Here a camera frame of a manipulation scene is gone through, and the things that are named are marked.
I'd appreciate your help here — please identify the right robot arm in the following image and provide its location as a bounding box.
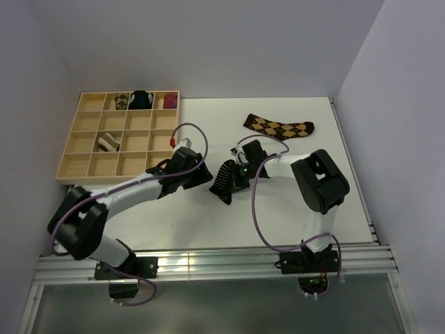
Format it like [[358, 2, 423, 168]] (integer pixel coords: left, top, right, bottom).
[[211, 135, 350, 271]]

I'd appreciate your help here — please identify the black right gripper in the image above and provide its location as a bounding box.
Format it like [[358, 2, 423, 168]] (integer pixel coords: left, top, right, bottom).
[[223, 161, 257, 195]]

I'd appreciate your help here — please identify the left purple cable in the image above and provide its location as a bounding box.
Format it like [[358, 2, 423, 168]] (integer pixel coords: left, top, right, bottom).
[[50, 122, 209, 307]]

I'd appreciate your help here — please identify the purple cable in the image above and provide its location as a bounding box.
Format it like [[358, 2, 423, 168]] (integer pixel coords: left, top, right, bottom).
[[234, 135, 342, 296], [50, 122, 209, 307]]

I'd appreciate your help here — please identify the rolled argyle sock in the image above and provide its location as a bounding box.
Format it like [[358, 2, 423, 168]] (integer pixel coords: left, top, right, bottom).
[[114, 93, 129, 110]]

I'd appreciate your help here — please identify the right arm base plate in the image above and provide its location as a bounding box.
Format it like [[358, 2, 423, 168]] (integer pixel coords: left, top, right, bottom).
[[274, 244, 342, 298]]

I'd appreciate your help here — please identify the rolled black blue sock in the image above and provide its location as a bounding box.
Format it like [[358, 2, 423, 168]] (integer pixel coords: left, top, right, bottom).
[[128, 90, 154, 110]]

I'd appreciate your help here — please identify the brown argyle sock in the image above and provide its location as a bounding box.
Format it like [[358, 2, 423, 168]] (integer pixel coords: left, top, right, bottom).
[[243, 113, 315, 141]]

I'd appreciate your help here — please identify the tan brown striped sock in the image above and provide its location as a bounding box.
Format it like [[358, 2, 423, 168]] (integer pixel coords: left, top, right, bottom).
[[97, 132, 120, 152]]

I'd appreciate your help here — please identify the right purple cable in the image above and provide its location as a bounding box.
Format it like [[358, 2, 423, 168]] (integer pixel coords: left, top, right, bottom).
[[234, 135, 342, 296]]

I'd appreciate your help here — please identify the rolled red sock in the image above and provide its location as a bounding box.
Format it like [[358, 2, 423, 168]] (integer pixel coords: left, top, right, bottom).
[[163, 93, 178, 109]]

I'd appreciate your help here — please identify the aluminium rail frame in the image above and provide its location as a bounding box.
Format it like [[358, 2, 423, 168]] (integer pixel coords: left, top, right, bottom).
[[19, 97, 418, 333]]

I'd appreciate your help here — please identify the black white striped sock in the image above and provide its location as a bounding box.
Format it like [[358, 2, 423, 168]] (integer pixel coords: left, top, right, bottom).
[[209, 159, 244, 205]]

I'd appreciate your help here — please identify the wooden compartment tray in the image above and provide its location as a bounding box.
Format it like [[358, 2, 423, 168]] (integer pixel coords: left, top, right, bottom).
[[56, 90, 181, 185]]

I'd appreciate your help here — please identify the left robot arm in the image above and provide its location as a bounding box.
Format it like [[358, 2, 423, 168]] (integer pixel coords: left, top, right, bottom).
[[47, 147, 212, 278]]

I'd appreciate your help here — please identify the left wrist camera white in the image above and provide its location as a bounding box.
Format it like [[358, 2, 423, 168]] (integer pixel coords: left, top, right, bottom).
[[170, 138, 192, 151]]

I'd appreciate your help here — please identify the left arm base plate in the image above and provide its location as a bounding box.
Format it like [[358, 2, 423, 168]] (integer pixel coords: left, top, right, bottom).
[[94, 255, 160, 300]]

